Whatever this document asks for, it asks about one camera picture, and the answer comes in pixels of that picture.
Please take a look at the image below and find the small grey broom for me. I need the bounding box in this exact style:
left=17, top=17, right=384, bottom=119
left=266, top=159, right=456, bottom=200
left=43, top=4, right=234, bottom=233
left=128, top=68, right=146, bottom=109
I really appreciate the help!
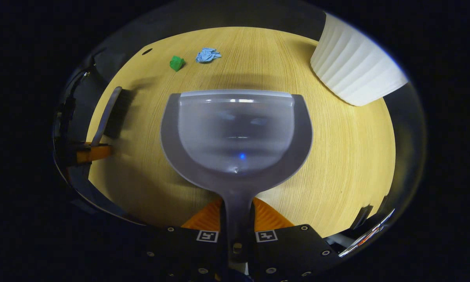
left=91, top=86, right=133, bottom=147

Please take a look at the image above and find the white ribbed garbage bin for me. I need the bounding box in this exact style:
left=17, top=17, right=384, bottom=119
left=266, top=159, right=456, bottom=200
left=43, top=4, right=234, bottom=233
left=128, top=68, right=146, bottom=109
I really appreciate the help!
left=310, top=13, right=409, bottom=107

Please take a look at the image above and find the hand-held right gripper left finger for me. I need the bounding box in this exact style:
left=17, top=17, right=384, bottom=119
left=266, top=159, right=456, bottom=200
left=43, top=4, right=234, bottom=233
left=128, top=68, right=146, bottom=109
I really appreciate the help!
left=141, top=198, right=230, bottom=282

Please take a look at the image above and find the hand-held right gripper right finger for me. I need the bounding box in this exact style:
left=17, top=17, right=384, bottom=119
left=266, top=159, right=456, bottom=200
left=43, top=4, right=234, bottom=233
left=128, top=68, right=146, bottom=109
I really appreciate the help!
left=246, top=197, right=339, bottom=282

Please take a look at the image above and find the blue paper scrap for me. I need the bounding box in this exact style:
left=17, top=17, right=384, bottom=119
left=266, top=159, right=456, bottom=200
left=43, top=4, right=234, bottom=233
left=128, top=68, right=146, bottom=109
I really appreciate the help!
left=196, top=47, right=222, bottom=63

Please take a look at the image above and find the grey plastic dustpan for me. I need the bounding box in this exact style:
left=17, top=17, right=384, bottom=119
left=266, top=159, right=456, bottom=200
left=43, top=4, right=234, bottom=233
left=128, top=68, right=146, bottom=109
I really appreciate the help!
left=160, top=89, right=313, bottom=275

